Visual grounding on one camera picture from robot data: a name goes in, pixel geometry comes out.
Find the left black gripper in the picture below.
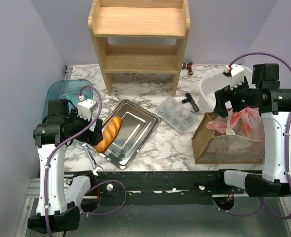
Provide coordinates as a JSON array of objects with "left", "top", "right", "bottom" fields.
[{"left": 66, "top": 109, "right": 104, "bottom": 145}]

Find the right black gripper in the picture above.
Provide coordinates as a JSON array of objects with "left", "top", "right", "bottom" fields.
[{"left": 214, "top": 76, "right": 260, "bottom": 117}]

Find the pink plastic grocery bag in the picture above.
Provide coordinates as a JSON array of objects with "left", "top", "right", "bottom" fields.
[{"left": 206, "top": 107, "right": 265, "bottom": 141}]

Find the brown burlap tote bag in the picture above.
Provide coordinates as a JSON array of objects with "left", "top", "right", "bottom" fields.
[{"left": 192, "top": 112, "right": 265, "bottom": 164}]

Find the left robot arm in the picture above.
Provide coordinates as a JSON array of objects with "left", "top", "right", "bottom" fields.
[{"left": 28, "top": 99, "right": 103, "bottom": 235}]

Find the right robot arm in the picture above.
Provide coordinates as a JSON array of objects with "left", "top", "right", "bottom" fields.
[{"left": 214, "top": 64, "right": 291, "bottom": 198}]

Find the white plastic bin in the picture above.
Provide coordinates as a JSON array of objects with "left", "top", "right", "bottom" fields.
[{"left": 199, "top": 65, "right": 254, "bottom": 112}]

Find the teal plastic bin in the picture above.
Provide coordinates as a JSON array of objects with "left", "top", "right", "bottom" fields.
[{"left": 42, "top": 79, "right": 92, "bottom": 119}]

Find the toy baguette bread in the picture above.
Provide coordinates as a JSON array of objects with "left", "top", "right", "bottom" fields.
[{"left": 95, "top": 116, "right": 122, "bottom": 153}]

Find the black pipe tee fitting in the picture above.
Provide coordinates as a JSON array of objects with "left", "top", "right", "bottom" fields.
[{"left": 182, "top": 93, "right": 200, "bottom": 113}]

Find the steel combination wrench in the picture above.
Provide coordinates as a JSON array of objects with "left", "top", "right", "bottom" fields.
[{"left": 82, "top": 143, "right": 104, "bottom": 176}]

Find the copper pipe fitting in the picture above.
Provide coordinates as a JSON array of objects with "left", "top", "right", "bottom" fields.
[{"left": 181, "top": 62, "right": 193, "bottom": 76}]

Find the clear plastic screw box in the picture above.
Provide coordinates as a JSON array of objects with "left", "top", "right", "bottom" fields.
[{"left": 155, "top": 96, "right": 197, "bottom": 134}]

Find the metal baking tray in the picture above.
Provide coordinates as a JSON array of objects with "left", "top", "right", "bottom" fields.
[{"left": 99, "top": 100, "right": 160, "bottom": 169}]

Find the wooden step shelf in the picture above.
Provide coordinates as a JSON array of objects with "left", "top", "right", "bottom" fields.
[{"left": 88, "top": 0, "right": 190, "bottom": 96}]

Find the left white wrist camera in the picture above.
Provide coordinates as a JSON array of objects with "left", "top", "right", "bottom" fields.
[{"left": 77, "top": 99, "right": 98, "bottom": 120}]

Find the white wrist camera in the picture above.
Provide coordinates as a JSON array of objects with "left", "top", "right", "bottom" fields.
[
  {"left": 77, "top": 99, "right": 98, "bottom": 120},
  {"left": 223, "top": 64, "right": 245, "bottom": 90}
]

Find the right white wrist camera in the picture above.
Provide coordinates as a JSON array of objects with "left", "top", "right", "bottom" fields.
[{"left": 223, "top": 64, "right": 245, "bottom": 90}]

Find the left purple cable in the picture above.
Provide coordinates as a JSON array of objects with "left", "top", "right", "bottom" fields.
[{"left": 44, "top": 85, "right": 127, "bottom": 235}]

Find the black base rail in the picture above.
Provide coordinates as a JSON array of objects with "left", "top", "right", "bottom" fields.
[{"left": 63, "top": 169, "right": 264, "bottom": 207}]

